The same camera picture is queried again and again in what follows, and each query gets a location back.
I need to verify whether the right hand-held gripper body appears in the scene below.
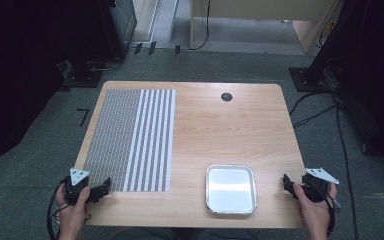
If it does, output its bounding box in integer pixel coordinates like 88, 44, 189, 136
300, 167, 341, 204

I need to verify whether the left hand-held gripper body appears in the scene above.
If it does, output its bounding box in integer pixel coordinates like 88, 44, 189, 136
62, 167, 91, 205

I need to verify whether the person's right hand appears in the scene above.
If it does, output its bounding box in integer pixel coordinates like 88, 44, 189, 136
292, 182, 339, 232

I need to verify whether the person's left hand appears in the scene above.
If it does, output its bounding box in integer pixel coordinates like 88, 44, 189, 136
55, 185, 93, 232

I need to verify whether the grey striped woven placemat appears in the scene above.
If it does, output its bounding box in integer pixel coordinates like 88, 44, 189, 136
82, 88, 177, 193

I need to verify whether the square aluminium foil tray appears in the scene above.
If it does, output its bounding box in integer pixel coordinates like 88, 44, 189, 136
205, 163, 258, 216

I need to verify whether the black L-shaped floor tape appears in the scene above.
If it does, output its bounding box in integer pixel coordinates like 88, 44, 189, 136
76, 107, 91, 128

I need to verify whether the dark curtain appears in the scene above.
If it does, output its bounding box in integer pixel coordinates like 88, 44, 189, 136
313, 0, 384, 169
0, 0, 114, 181

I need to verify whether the dark cabinet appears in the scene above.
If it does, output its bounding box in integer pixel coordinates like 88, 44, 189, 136
108, 0, 138, 59

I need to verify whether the light wooden desk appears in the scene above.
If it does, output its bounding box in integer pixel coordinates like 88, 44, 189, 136
189, 0, 343, 55

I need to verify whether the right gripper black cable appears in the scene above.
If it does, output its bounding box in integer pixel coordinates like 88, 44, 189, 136
311, 184, 337, 237

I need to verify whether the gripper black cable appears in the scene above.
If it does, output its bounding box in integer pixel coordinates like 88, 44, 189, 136
311, 184, 337, 237
46, 179, 68, 240

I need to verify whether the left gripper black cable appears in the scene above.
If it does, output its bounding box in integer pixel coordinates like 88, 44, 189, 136
46, 179, 68, 240

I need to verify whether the long black floor cable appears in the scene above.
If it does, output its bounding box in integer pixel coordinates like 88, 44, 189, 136
335, 104, 360, 240

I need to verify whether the black stand base plate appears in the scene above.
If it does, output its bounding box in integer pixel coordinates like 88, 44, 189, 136
61, 59, 105, 90
288, 66, 335, 94

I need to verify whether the black hanging cable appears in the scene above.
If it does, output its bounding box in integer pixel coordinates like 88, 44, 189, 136
193, 0, 212, 52

